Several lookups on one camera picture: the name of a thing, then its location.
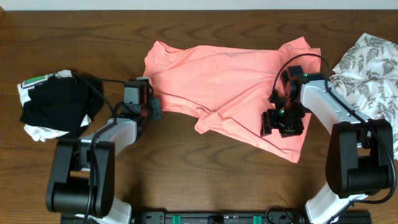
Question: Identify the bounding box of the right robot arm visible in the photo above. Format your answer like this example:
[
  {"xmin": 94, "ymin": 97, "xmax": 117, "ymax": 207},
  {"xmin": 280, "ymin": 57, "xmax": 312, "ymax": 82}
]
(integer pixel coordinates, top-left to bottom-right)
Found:
[{"xmin": 261, "ymin": 65, "xmax": 397, "ymax": 223}]

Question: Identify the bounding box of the right black cable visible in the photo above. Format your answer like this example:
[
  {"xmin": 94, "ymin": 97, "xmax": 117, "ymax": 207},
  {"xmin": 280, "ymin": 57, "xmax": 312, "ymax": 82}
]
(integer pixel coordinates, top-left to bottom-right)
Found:
[{"xmin": 267, "ymin": 52, "xmax": 397, "ymax": 218}]

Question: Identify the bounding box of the white fern print cloth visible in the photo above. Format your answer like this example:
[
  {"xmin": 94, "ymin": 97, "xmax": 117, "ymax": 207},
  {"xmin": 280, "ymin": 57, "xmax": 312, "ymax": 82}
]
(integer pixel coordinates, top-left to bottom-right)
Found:
[{"xmin": 330, "ymin": 33, "xmax": 397, "ymax": 159}]

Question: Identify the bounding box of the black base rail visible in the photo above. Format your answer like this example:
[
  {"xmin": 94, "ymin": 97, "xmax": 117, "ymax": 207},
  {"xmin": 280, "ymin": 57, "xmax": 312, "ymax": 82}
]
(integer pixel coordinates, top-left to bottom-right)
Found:
[{"xmin": 60, "ymin": 209, "xmax": 373, "ymax": 224}]

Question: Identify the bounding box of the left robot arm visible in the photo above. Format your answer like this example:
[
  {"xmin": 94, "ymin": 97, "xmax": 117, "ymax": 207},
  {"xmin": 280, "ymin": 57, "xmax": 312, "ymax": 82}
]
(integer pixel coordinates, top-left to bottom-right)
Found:
[{"xmin": 45, "ymin": 77, "xmax": 162, "ymax": 224}]

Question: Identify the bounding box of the black folded garment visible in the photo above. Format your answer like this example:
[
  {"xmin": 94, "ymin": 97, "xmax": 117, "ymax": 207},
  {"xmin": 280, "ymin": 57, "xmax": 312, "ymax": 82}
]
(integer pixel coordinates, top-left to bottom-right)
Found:
[{"xmin": 19, "ymin": 73, "xmax": 104, "ymax": 146}]

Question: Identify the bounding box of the left black cable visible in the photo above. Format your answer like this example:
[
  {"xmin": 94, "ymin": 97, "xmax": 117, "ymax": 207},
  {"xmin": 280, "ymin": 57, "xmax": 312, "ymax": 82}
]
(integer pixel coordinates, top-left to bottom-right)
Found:
[{"xmin": 73, "ymin": 71, "xmax": 131, "ymax": 224}]

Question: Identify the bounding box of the pink t-shirt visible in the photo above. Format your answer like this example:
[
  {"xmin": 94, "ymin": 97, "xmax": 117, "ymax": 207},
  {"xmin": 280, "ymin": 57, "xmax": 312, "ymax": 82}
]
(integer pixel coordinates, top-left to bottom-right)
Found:
[{"xmin": 144, "ymin": 37, "xmax": 321, "ymax": 163}]

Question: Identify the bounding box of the black cable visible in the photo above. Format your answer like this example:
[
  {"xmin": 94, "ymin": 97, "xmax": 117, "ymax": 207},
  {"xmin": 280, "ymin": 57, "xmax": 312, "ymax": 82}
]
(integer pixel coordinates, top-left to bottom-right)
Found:
[
  {"xmin": 73, "ymin": 71, "xmax": 131, "ymax": 224},
  {"xmin": 267, "ymin": 52, "xmax": 397, "ymax": 218}
]

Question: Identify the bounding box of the white garment with green print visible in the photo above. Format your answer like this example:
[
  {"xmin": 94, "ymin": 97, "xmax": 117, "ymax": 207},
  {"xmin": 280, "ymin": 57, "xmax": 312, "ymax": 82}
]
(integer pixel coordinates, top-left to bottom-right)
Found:
[{"xmin": 17, "ymin": 70, "xmax": 92, "ymax": 143}]

